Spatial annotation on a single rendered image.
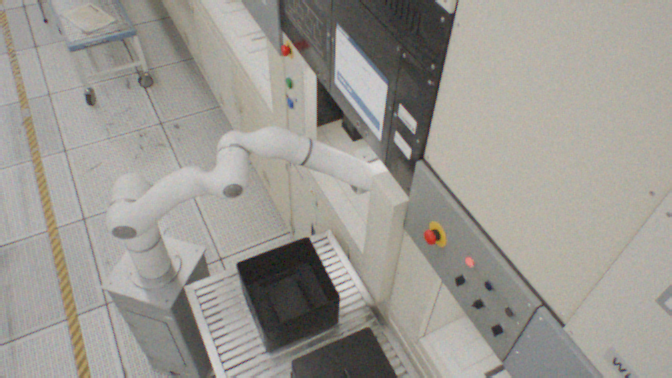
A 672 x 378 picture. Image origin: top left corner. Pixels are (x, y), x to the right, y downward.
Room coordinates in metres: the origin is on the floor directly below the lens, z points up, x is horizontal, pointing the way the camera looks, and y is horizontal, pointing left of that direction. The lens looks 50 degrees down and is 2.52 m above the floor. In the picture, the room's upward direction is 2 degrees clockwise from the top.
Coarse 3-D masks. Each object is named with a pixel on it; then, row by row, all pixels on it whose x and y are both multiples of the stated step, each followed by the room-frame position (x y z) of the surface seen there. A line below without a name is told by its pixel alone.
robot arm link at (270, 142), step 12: (228, 132) 1.21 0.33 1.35; (240, 132) 1.18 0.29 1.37; (252, 132) 1.15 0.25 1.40; (264, 132) 1.13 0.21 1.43; (276, 132) 1.13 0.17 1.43; (288, 132) 1.15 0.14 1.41; (228, 144) 1.16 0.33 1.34; (240, 144) 1.16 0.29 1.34; (252, 144) 1.11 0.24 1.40; (264, 144) 1.10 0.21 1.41; (276, 144) 1.10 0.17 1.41; (288, 144) 1.11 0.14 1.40; (300, 144) 1.13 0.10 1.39; (264, 156) 1.10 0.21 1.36; (276, 156) 1.10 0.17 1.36; (288, 156) 1.10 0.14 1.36; (300, 156) 1.11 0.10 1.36
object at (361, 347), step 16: (352, 336) 0.77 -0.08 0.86; (368, 336) 0.77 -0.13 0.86; (320, 352) 0.71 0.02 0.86; (336, 352) 0.72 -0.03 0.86; (352, 352) 0.72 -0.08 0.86; (368, 352) 0.72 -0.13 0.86; (304, 368) 0.66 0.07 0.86; (320, 368) 0.66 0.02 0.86; (336, 368) 0.66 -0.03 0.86; (352, 368) 0.67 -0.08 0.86; (368, 368) 0.67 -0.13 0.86; (384, 368) 0.67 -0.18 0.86
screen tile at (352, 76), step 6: (342, 42) 1.28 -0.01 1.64; (342, 48) 1.28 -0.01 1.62; (348, 48) 1.25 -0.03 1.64; (348, 54) 1.25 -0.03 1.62; (342, 60) 1.27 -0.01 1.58; (342, 66) 1.27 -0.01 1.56; (354, 66) 1.21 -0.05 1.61; (342, 72) 1.27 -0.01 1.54; (348, 72) 1.24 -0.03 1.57; (354, 72) 1.21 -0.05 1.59; (348, 78) 1.24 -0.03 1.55; (354, 78) 1.21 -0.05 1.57; (354, 84) 1.21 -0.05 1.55
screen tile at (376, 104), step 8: (360, 72) 1.18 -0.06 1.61; (368, 72) 1.15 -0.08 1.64; (368, 80) 1.15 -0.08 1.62; (376, 80) 1.11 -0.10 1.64; (360, 88) 1.18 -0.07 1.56; (376, 88) 1.11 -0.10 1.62; (368, 96) 1.14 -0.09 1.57; (376, 96) 1.10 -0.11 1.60; (368, 104) 1.13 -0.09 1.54; (376, 104) 1.10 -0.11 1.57; (376, 112) 1.10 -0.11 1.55
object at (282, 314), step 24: (240, 264) 1.00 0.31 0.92; (264, 264) 1.03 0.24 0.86; (288, 264) 1.08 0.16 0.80; (312, 264) 1.08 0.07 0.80; (264, 288) 0.99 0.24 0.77; (288, 288) 0.99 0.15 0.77; (312, 288) 1.00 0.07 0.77; (264, 312) 0.89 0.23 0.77; (288, 312) 0.90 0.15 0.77; (312, 312) 0.82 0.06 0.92; (336, 312) 0.86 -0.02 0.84; (264, 336) 0.75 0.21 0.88; (288, 336) 0.78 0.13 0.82
